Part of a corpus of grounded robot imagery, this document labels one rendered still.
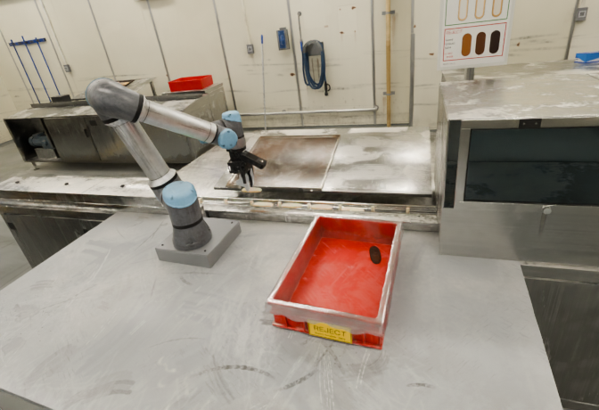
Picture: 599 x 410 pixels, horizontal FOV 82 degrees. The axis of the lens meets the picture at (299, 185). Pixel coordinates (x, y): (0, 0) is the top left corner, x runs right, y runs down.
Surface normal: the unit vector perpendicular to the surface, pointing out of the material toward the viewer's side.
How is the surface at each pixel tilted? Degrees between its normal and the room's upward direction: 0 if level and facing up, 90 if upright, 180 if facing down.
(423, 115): 90
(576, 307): 90
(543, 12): 90
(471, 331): 0
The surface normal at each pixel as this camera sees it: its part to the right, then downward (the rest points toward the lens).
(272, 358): -0.12, -0.89
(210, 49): -0.29, 0.46
